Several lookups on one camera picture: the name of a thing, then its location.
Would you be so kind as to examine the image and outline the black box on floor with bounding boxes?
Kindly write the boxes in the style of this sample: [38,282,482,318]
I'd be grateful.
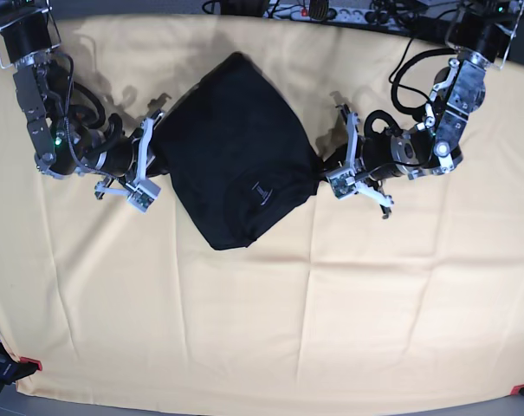
[410,16,460,44]

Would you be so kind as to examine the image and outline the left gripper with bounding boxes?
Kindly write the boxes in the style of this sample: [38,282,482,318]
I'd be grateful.
[334,104,411,219]

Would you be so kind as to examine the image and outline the yellow table cloth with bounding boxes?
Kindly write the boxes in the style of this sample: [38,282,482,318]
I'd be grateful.
[0,15,524,412]

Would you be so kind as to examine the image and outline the white power strip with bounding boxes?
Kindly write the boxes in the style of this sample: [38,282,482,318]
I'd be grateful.
[263,3,394,25]

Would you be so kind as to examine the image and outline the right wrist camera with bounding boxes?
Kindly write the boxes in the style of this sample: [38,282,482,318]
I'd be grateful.
[126,179,161,213]

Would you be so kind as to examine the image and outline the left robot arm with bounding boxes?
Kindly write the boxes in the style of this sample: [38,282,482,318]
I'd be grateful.
[324,1,524,218]

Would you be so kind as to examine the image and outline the dark navy T-shirt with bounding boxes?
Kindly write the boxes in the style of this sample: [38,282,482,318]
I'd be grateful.
[147,52,322,250]

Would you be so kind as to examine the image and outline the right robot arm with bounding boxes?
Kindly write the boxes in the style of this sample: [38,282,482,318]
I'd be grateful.
[0,1,165,212]

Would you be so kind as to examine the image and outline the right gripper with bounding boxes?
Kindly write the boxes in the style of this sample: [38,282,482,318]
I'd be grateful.
[94,110,165,200]

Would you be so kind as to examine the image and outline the left red-black table clamp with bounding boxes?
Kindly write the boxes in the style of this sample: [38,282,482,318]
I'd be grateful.
[0,342,42,394]

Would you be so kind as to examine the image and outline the black cables on floor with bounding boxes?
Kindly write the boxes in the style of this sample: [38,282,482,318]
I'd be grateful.
[365,0,418,27]

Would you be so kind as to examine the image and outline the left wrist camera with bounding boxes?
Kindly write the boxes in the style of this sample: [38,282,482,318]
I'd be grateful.
[326,167,358,199]

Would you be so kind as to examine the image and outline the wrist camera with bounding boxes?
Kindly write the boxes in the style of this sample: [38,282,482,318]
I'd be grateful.
[126,179,161,213]
[326,167,358,199]

